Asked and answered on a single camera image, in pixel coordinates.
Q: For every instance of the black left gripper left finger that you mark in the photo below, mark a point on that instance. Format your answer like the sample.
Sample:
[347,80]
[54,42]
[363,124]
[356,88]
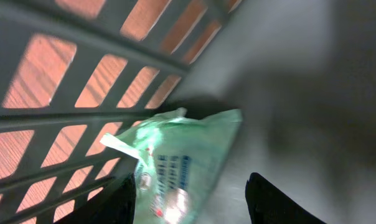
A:
[113,205]

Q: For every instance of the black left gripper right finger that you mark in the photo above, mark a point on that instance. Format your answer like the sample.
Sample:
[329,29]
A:
[268,205]

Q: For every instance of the green wet wipes packet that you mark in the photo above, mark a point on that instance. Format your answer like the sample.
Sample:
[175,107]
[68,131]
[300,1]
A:
[179,162]

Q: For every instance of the grey plastic lattice basket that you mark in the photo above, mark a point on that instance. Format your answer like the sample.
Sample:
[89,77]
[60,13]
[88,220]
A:
[302,72]

